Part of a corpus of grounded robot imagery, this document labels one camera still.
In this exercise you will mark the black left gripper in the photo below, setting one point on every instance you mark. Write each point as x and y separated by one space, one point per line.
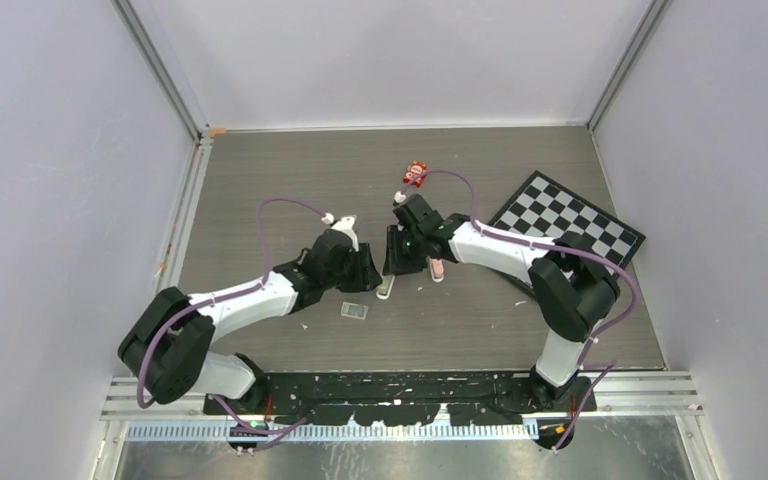
366 278

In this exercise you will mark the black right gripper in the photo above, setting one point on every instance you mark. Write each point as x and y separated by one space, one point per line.
397 262

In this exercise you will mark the cream beige stapler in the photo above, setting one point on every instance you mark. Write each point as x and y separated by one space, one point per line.
383 291

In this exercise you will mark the pink white stapler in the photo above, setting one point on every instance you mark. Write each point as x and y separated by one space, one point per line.
436 269

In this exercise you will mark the silver staple box tray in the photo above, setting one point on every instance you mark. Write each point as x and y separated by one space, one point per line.
354 310

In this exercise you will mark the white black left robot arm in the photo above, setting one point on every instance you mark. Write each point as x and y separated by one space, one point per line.
169 347

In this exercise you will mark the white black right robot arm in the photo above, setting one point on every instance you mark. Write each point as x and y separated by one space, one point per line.
572 287

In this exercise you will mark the red toy car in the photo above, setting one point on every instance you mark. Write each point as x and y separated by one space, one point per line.
414 174

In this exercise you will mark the black white chessboard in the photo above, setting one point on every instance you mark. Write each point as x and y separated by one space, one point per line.
542 207

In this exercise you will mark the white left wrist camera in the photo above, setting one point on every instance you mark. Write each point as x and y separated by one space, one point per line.
345 224

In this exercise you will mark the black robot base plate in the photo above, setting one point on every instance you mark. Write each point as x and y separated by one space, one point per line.
470 398

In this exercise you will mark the aluminium slotted rail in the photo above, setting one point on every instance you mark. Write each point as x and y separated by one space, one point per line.
437 430

